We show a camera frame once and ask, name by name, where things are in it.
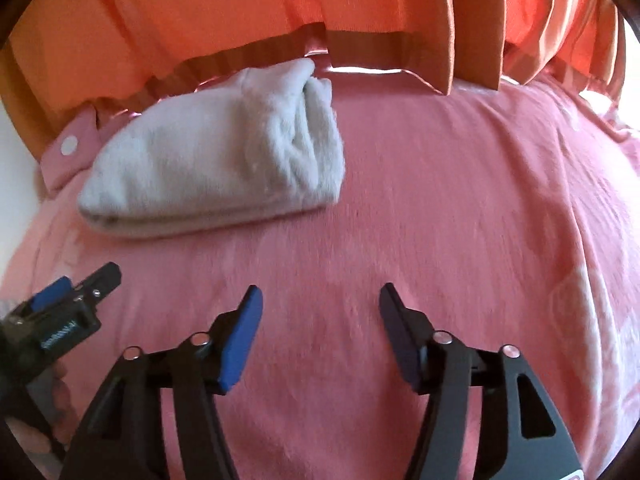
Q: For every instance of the pink blanket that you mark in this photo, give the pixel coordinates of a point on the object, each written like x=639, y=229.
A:
x=425, y=210

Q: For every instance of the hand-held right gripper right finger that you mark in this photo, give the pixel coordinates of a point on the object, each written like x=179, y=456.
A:
x=397, y=332

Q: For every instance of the orange striped curtain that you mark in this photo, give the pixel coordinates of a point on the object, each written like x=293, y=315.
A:
x=565, y=20

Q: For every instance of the pink flap with snap button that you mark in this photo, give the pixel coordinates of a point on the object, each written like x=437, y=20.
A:
x=70, y=152

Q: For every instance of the person's left hand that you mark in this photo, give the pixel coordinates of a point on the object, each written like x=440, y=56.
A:
x=57, y=390

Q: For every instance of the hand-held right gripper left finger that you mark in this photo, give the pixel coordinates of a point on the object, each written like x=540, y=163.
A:
x=245, y=332

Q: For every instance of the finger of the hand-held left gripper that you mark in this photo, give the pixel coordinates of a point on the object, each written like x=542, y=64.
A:
x=50, y=295
x=100, y=282

